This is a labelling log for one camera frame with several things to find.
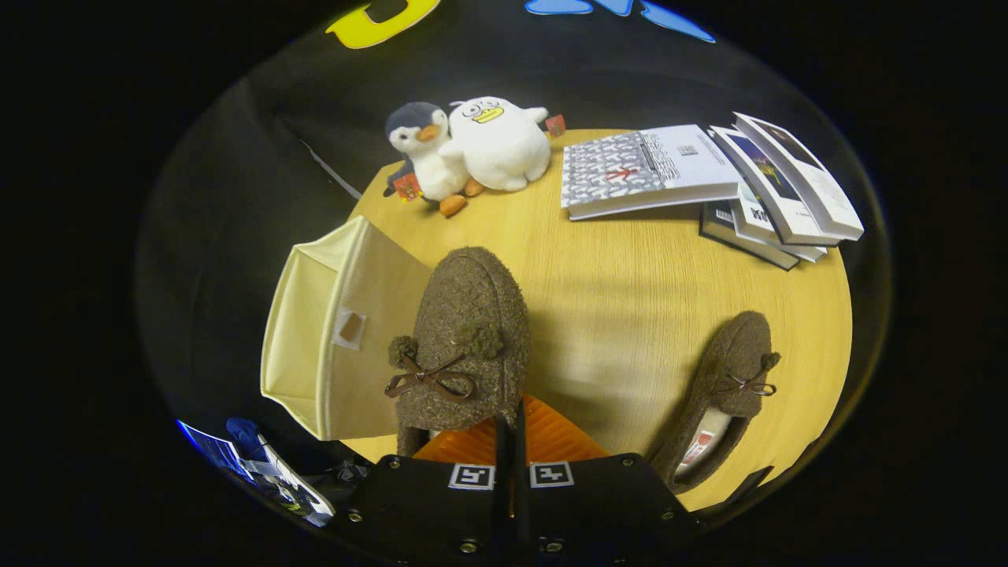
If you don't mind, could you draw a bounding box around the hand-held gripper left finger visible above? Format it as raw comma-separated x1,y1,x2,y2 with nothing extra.
335,409,514,567

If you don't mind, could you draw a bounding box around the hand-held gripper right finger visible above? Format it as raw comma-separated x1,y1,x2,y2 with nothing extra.
513,394,700,567

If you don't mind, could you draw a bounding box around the brown fuzzy shoe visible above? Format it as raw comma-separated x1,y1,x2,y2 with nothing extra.
384,246,532,458
647,310,782,495

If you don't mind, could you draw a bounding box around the beige fabric storage box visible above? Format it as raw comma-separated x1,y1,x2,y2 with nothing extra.
260,215,432,442

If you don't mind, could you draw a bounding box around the blue and white item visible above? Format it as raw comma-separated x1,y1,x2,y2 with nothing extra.
177,417,337,528

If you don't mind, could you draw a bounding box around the black plastic block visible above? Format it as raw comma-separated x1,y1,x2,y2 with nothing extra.
697,465,774,517

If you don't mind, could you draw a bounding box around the grey white penguin plush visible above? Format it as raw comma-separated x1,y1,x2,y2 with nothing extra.
384,102,485,218

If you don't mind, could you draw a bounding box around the grey patterned white book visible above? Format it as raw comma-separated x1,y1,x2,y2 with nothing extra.
561,124,741,221

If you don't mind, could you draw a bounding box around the white book black lettering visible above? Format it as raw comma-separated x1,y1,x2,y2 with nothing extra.
728,197,828,263

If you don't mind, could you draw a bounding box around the white duck plush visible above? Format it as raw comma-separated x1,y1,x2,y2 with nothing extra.
447,96,568,192

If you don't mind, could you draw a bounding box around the thin white strip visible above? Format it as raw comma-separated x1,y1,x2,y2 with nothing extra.
299,140,363,202

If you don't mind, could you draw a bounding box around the white book blue picture cover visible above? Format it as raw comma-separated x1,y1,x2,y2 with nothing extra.
709,126,839,246

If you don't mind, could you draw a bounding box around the white book dark picture cover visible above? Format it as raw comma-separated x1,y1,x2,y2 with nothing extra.
732,112,865,241

